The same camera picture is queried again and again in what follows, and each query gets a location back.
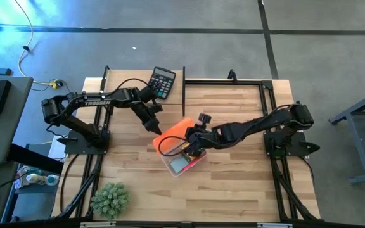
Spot blue utility cart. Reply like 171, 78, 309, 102
0, 144, 61, 224

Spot black desk beam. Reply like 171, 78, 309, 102
6, 142, 65, 175

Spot wooden shelf black legs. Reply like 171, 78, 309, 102
95, 65, 186, 117

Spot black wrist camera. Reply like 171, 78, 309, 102
198, 113, 212, 127
150, 103, 164, 115

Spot white floor cable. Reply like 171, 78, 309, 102
13, 0, 56, 86

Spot blue sticky note pad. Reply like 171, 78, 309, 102
169, 157, 189, 174

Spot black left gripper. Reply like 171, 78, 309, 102
134, 103, 163, 136

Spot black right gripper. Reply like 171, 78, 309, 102
185, 125, 217, 158

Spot white table clamp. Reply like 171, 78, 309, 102
256, 222, 294, 228
79, 221, 117, 228

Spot green artificial plant ball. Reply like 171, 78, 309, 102
89, 182, 131, 221

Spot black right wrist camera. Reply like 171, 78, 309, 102
198, 113, 212, 127

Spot white paper sheet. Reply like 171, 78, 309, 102
48, 134, 68, 160

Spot black aluminium table frame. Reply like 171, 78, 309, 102
54, 79, 322, 222

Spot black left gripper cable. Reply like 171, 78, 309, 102
105, 78, 154, 96

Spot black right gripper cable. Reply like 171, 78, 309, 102
158, 136, 189, 158

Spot black frame bracket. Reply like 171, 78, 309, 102
227, 68, 239, 84

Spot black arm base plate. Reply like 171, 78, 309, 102
57, 128, 111, 156
263, 131, 321, 159

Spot grey metal table frame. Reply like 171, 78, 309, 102
329, 85, 365, 186

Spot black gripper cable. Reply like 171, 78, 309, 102
105, 78, 154, 96
158, 136, 189, 158

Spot clear pencil box orange lid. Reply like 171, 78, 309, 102
152, 116, 208, 177

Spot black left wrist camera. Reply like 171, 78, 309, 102
150, 103, 164, 115

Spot white bottle teal cap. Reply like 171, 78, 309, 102
25, 172, 60, 186

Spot black desk calculator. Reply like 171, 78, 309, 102
147, 66, 177, 101

